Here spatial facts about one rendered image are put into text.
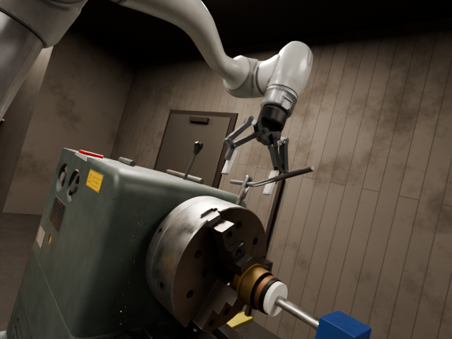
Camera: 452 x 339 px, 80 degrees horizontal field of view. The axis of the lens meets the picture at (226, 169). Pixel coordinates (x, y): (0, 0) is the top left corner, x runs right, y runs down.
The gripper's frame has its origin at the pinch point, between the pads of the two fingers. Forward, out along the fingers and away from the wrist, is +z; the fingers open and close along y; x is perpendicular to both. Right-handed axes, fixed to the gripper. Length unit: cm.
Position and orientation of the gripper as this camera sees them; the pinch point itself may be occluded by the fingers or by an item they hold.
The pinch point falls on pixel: (247, 180)
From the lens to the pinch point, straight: 70.6
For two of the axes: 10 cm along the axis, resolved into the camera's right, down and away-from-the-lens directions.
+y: 8.3, 4.1, 3.8
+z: -3.8, 9.1, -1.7
